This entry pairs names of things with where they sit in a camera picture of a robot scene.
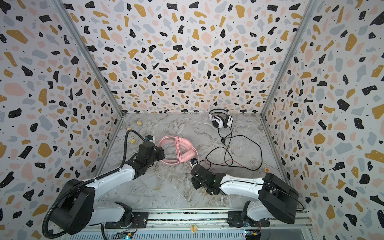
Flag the pink headphones with cable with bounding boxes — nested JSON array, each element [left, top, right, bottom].
[[158, 136, 200, 165]]

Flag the white black headphones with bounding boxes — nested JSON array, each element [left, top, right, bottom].
[[209, 109, 234, 129]]

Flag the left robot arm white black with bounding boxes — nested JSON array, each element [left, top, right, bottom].
[[42, 142, 165, 239]]

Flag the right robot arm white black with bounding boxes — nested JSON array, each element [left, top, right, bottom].
[[191, 164, 299, 225]]

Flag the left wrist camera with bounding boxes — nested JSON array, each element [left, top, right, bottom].
[[145, 135, 156, 142]]

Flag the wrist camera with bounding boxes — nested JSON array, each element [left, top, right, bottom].
[[145, 135, 156, 142], [190, 158, 199, 169]]

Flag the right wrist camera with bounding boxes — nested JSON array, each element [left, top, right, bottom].
[[190, 158, 199, 169]]

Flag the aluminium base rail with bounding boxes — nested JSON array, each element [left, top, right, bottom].
[[62, 208, 317, 240]]

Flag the left arm corrugated cable conduit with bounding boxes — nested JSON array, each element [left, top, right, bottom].
[[41, 128, 146, 239]]

